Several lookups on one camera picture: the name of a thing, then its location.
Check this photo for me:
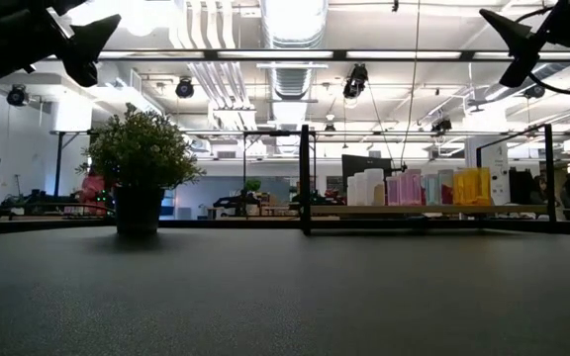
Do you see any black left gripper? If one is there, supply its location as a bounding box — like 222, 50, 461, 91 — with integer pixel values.
0, 0, 123, 89

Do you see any pink glitter bottle white cap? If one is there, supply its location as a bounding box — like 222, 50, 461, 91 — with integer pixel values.
408, 168, 424, 207

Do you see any pink pill bottle white cap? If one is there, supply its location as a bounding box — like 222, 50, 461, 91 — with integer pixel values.
386, 176, 401, 207
398, 170, 412, 207

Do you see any translucent white bottle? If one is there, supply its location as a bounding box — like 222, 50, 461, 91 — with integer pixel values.
363, 167, 386, 207

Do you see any white pillar with signs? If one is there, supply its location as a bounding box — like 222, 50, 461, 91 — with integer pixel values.
464, 135, 510, 207

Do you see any green plant in black pot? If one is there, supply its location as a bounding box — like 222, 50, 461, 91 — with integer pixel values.
75, 102, 207, 237

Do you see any black computer monitor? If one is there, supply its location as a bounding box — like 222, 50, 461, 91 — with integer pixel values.
341, 153, 394, 194

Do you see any black table mat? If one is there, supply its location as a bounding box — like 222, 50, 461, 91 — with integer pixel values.
0, 224, 570, 356

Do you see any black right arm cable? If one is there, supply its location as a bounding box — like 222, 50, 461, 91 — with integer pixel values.
512, 4, 570, 96

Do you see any hanging black ceiling cable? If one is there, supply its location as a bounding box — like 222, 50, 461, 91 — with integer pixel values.
399, 0, 423, 167

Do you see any silver ceiling air duct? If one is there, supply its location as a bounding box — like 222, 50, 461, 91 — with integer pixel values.
259, 0, 331, 100

